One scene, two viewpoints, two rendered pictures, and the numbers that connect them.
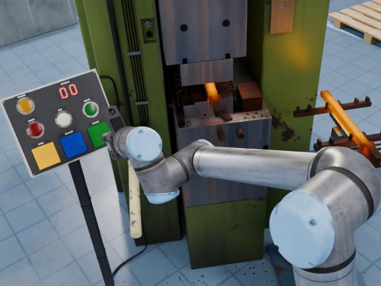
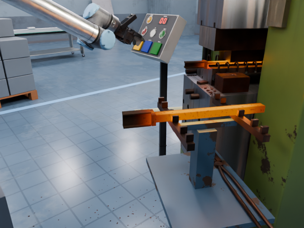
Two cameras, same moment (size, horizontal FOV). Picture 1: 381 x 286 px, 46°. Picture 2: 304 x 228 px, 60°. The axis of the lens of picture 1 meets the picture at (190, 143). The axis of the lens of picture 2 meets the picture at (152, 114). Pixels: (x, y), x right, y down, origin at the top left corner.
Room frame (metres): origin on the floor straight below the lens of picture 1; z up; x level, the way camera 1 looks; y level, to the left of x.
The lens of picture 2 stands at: (1.10, -1.31, 1.26)
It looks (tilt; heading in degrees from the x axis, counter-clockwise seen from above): 23 degrees down; 84
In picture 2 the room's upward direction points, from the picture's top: straight up
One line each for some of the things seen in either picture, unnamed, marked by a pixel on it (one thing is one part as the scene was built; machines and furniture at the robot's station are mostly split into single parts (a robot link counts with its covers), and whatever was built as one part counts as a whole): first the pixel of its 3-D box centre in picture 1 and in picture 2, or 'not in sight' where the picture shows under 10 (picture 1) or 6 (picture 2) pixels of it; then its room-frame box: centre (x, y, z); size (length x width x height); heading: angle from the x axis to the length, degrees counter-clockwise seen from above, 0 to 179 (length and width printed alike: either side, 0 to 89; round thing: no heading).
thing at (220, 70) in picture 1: (199, 47); (248, 36); (1.68, -0.07, 1.12); 0.42 x 0.20 x 0.10; 4
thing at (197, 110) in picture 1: (200, 81); (244, 69); (1.68, -0.07, 0.96); 0.42 x 0.20 x 0.09; 4
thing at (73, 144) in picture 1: (73, 144); (147, 46); (1.24, 0.41, 1.01); 0.07 x 0.05 x 0.07; 119
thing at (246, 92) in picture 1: (249, 96); (231, 82); (1.55, -0.26, 0.95); 0.12 x 0.09 x 0.07; 4
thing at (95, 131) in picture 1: (100, 134); (156, 49); (1.29, 0.32, 1.01); 0.07 x 0.05 x 0.07; 119
